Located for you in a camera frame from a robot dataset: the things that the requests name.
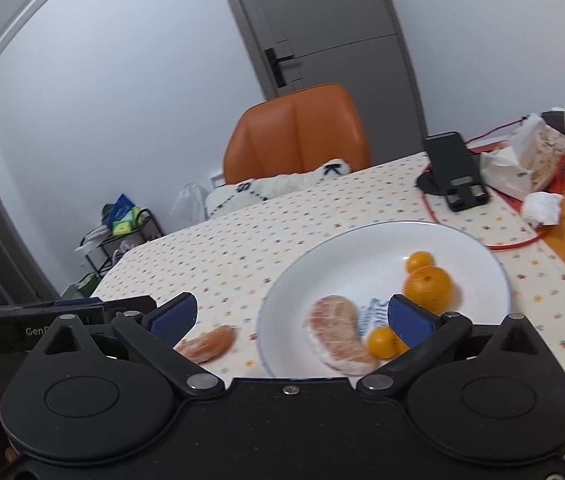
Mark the crumpled white tissue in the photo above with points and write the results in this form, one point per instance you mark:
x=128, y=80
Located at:
x=541, y=209

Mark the white tissue pack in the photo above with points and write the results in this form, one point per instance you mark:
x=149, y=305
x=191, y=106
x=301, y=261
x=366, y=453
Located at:
x=528, y=160

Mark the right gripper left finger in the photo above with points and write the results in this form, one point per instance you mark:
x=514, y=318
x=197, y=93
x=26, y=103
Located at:
x=151, y=341

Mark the large orange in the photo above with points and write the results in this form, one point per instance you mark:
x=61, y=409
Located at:
x=431, y=287

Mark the large peeled pomelo segment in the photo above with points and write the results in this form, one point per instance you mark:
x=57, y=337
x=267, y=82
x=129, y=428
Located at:
x=331, y=331

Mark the dotted white tablecloth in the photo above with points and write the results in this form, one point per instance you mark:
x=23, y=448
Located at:
x=229, y=263

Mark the small peeled pomelo segment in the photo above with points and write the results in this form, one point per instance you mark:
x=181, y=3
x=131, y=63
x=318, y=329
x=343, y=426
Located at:
x=208, y=346

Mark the orange leather chair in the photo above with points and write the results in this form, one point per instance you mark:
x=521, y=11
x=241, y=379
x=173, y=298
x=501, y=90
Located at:
x=298, y=132

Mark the white fluffy cushion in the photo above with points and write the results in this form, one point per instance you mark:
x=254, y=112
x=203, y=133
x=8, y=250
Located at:
x=232, y=197

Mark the blue package on shelf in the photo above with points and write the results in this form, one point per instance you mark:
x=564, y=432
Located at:
x=119, y=209

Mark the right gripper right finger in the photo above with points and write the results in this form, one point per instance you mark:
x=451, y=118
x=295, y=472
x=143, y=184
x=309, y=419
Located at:
x=420, y=340

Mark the clear plastic bag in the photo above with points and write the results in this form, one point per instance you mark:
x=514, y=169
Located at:
x=189, y=205

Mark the green package on shelf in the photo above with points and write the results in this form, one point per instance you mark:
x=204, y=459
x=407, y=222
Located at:
x=131, y=222

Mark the grey door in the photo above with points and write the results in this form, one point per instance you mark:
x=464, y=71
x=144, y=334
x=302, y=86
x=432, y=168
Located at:
x=356, y=43

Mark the white plate blue rim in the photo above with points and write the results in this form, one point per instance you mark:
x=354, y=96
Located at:
x=367, y=266

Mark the small yellow orange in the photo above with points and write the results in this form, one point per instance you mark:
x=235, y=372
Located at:
x=418, y=260

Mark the black door handle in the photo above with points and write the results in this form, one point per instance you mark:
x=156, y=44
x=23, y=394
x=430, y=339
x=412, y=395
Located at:
x=274, y=61

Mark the black metal shelf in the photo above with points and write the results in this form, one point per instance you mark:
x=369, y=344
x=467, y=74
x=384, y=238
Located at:
x=102, y=250

